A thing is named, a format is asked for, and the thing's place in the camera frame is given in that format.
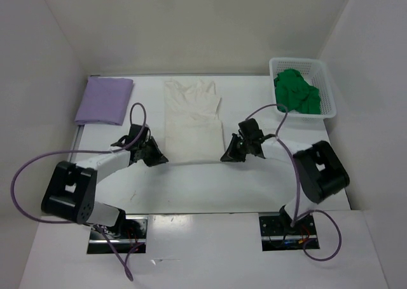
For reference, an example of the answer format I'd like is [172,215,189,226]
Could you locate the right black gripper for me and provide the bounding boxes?
[221,133,251,162]

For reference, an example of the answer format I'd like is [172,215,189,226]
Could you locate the cream white t shirt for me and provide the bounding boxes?
[164,79,224,165]

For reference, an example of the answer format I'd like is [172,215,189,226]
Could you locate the purple t shirt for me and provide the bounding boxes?
[74,76,134,126]

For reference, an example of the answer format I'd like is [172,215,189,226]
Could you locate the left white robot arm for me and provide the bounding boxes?
[41,124,169,238]

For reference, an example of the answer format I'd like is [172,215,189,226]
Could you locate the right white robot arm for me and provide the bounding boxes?
[220,118,350,234]

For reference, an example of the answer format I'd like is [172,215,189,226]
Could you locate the green t shirt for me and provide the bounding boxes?
[274,69,321,114]

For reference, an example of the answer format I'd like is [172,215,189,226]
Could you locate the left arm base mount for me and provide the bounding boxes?
[86,215,149,255]

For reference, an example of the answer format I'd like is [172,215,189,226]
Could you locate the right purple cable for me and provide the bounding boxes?
[246,104,343,262]

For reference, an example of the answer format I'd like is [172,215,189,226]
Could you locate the purple cable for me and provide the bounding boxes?
[246,104,343,262]
[11,103,147,282]

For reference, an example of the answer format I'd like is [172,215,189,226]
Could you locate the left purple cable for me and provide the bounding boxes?
[11,103,147,282]

